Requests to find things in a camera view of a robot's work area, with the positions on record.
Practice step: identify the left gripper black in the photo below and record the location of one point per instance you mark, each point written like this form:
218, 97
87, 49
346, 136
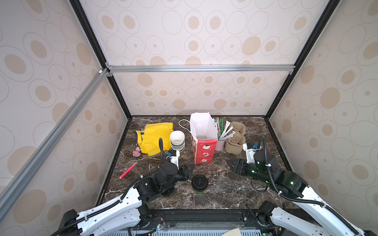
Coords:
186, 171

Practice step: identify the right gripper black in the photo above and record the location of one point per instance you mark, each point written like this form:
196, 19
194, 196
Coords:
240, 168

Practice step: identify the green paper coffee cup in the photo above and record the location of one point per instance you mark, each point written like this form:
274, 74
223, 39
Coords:
198, 192

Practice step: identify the red white paper bag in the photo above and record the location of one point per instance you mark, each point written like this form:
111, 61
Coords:
204, 137

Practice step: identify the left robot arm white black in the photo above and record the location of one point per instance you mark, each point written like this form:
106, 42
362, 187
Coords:
118, 206

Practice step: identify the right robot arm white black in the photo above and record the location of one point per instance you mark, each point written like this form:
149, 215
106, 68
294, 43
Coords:
292, 187

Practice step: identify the pulp cup carrier stack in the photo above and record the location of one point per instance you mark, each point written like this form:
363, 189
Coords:
234, 144

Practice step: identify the pink straw holder cup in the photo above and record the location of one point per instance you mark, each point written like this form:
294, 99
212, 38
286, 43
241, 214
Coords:
220, 145

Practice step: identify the stack of paper cups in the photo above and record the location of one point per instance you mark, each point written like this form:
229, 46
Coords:
177, 140

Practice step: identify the yellow napkin stack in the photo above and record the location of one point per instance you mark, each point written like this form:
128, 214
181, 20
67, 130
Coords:
148, 139

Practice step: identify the small pink round object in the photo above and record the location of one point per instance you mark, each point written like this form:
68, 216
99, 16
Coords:
137, 152

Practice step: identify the pink highlighter pen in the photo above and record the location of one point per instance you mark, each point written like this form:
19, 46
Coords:
128, 170

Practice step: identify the left diagonal aluminium bar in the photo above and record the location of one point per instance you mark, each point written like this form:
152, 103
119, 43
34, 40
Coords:
18, 184

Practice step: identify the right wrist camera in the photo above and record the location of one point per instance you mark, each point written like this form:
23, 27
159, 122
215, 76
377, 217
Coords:
250, 150

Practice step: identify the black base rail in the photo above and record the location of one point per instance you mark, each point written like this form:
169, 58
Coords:
197, 221

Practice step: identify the horizontal aluminium frame bar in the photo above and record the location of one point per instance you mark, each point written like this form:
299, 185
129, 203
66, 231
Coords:
199, 68

